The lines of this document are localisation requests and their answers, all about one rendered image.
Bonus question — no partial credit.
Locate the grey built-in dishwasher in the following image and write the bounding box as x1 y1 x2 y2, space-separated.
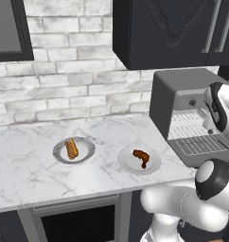
17 190 133 242

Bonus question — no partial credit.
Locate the grey marbled plate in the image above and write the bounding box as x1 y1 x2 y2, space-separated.
52 135 97 165

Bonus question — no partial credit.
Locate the dark narrow wall cupboard door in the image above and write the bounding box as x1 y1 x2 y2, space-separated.
206 0 229 66

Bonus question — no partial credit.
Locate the hotdog bun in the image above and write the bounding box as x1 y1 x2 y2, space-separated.
64 137 79 161

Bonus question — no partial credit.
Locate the grey toaster oven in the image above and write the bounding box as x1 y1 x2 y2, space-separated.
149 68 229 168

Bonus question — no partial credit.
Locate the grey toaster oven door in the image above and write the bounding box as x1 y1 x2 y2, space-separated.
167 132 229 169

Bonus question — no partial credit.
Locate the grey cupboard door handle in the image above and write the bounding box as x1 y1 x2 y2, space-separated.
215 0 229 53
202 0 222 54

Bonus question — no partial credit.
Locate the toaster oven wire rack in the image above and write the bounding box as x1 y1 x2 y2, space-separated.
168 110 215 141

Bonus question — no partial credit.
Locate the dark framed window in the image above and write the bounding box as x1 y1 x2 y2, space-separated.
0 0 35 62

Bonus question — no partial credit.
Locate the dark base cupboard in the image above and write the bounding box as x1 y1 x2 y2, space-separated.
0 210 29 242

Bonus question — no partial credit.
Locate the chicken drumstick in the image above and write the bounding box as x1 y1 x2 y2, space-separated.
132 148 151 170

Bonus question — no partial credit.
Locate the white plate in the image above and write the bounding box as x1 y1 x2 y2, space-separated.
116 145 163 176

